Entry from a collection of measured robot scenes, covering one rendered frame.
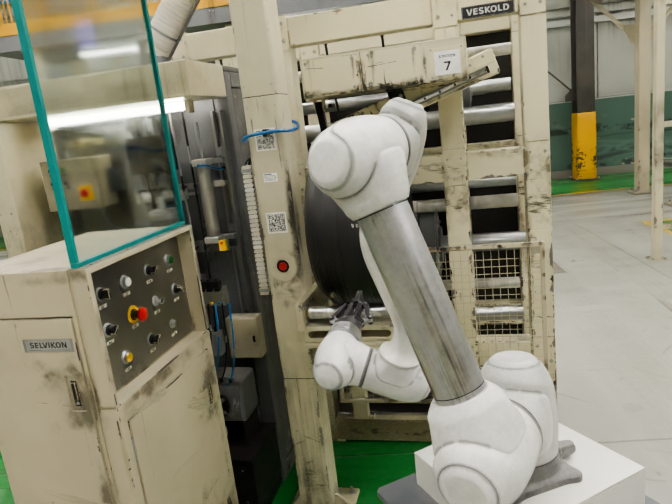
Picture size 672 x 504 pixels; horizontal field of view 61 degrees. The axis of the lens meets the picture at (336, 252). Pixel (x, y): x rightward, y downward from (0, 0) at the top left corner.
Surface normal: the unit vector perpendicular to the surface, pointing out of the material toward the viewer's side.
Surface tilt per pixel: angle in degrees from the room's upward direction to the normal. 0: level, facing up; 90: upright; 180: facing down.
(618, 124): 90
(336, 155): 87
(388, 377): 88
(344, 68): 90
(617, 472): 2
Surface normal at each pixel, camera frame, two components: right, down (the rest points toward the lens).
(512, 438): 0.66, -0.35
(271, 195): -0.22, 0.24
